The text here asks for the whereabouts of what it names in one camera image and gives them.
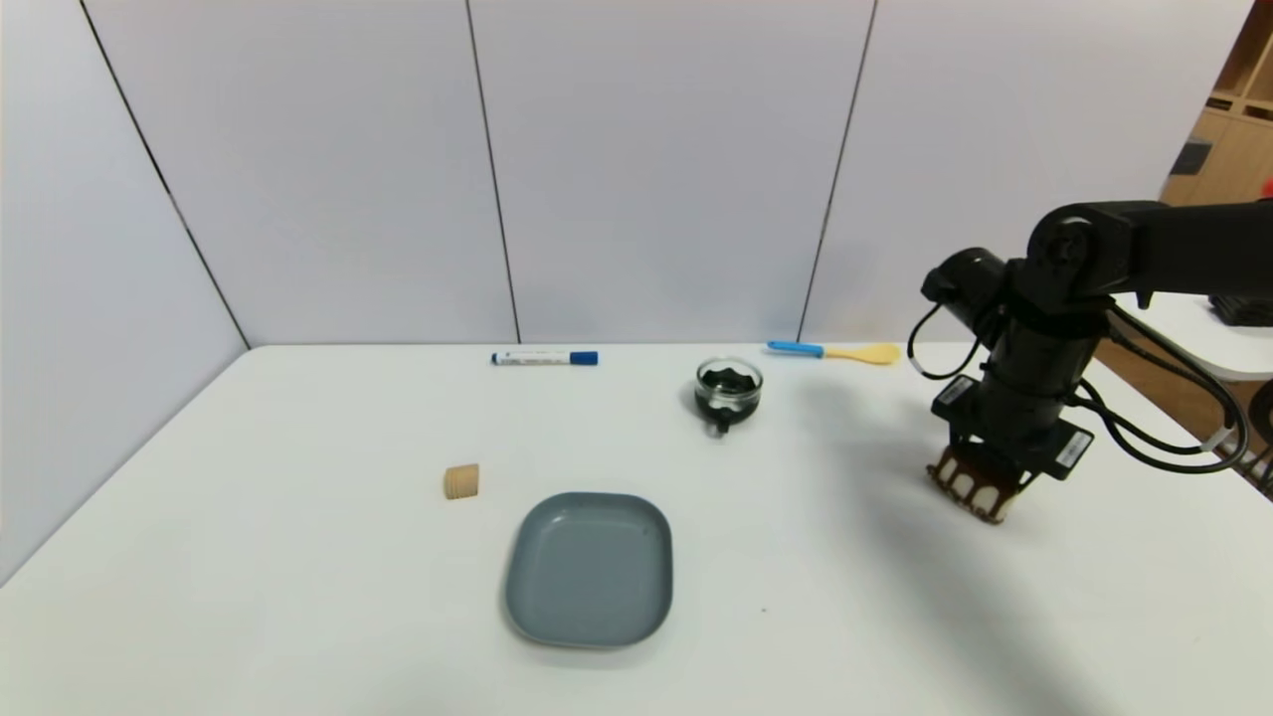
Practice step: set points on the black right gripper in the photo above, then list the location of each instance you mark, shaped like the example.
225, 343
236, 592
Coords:
1014, 435

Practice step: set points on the chocolate blueberry cake slice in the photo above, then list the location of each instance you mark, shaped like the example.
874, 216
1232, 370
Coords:
980, 489

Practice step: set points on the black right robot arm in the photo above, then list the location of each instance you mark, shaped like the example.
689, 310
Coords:
1174, 244

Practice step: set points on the grey square dish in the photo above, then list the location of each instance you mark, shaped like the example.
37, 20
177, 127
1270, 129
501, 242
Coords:
589, 572

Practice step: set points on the white side table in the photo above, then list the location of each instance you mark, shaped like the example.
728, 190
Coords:
1213, 343

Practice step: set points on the black knit fabric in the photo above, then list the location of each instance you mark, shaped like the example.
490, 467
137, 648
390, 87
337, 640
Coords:
1243, 311

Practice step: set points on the glass cup with black contents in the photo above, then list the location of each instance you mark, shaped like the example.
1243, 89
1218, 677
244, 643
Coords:
727, 391

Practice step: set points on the dark panel on cabinet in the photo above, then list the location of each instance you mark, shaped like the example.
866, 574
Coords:
1190, 159

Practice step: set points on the wooden shelf cabinet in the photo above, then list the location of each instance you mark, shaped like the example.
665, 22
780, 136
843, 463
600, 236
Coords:
1228, 139

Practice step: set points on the blue capped whiteboard marker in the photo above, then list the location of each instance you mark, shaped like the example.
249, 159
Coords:
542, 358

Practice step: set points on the small wooden cylinder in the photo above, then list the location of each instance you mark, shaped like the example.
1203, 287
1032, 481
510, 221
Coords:
460, 481

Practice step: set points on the dark metal chair frame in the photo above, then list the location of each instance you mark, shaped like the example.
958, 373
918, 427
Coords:
1263, 438

